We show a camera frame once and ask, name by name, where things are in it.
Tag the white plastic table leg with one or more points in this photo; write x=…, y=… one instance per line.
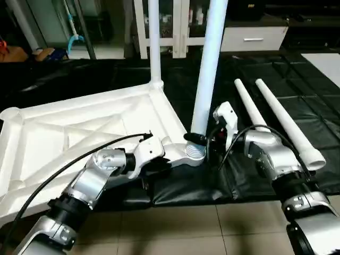
x=210, y=64
x=289, y=119
x=249, y=103
x=154, y=42

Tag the white plastic table top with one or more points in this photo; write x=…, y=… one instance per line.
x=79, y=133

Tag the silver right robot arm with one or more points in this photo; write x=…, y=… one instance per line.
x=281, y=170

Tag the black work mat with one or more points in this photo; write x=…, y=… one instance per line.
x=223, y=180

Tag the white drawer unit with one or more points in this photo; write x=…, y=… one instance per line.
x=252, y=38

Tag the white glass-door cabinet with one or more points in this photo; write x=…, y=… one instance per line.
x=175, y=26

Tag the black speaker box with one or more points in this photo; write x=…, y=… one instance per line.
x=247, y=9

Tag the blue and yellow box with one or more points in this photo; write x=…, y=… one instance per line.
x=50, y=53

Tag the brown wooden desk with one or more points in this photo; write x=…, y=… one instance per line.
x=11, y=53

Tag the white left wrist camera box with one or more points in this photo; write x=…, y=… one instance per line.
x=146, y=154

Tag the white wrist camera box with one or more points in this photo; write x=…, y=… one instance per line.
x=226, y=119
x=146, y=154

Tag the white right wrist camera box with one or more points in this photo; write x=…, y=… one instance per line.
x=226, y=119

